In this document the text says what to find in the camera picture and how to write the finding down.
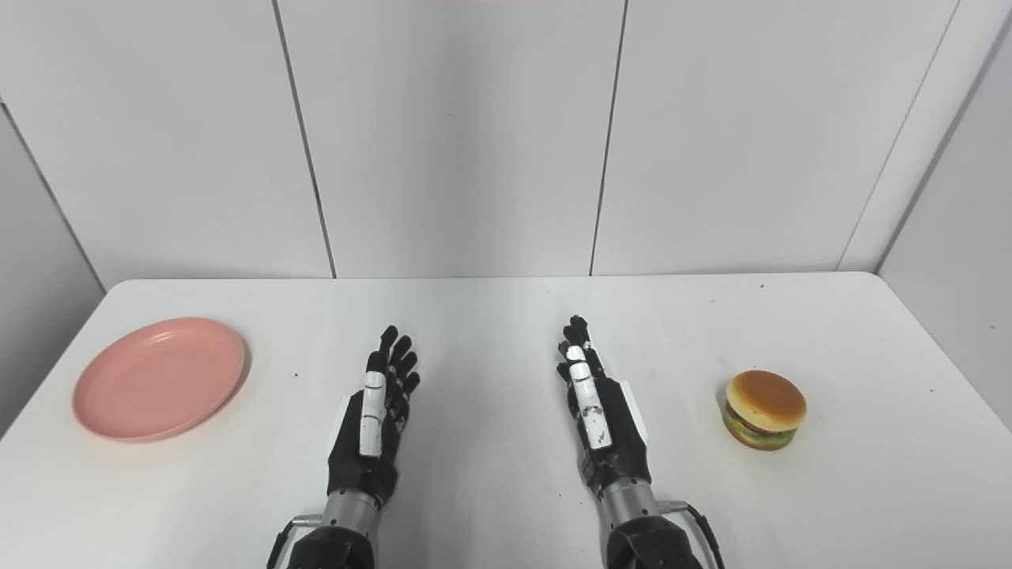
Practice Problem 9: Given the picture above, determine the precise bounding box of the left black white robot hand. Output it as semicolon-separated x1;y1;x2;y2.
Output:
327;325;421;508

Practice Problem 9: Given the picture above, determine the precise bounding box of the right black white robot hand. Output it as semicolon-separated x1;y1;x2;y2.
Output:
556;315;653;499

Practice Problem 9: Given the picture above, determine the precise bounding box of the toy hamburger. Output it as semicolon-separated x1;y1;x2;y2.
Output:
721;370;808;451

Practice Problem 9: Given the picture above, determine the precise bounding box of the pink round plate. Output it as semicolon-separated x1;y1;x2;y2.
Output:
73;317;247;443

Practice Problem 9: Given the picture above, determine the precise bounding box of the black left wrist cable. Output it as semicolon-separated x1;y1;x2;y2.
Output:
266;514;323;569

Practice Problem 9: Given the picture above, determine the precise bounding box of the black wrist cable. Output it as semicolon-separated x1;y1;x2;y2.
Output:
266;514;323;569
658;499;727;569

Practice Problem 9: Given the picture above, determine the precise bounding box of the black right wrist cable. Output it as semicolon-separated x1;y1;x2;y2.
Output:
658;499;727;569

